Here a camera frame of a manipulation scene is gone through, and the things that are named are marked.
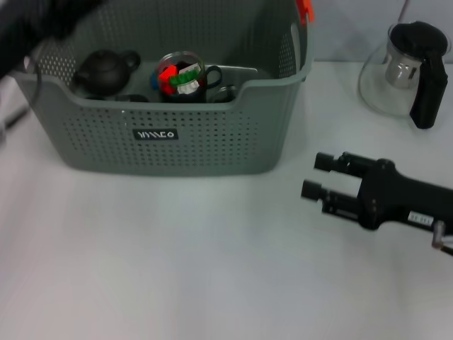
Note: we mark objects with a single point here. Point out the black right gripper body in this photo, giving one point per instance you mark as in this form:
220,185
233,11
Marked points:
400,193

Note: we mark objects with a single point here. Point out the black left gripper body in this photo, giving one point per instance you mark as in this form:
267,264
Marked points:
32,21

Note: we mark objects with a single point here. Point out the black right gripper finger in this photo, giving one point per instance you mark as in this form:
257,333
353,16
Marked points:
311,189
323,161

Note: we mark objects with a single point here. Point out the glass teacup black base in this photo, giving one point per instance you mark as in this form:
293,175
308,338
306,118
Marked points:
226,93
131,98
212,78

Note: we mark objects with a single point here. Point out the blue square building block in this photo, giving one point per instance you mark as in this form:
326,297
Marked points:
154,80

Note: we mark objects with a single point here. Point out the orange-red slope building block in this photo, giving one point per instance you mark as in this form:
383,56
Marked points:
165,76

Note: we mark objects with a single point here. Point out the green building brick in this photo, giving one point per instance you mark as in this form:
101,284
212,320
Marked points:
181,78

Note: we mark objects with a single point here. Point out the silver right elbow connector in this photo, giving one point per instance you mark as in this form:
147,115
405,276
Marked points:
439,235

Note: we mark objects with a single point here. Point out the grey perforated storage bin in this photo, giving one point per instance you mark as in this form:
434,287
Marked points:
212,141

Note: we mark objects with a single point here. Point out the black clay teapot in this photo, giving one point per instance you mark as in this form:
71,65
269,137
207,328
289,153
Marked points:
106,74

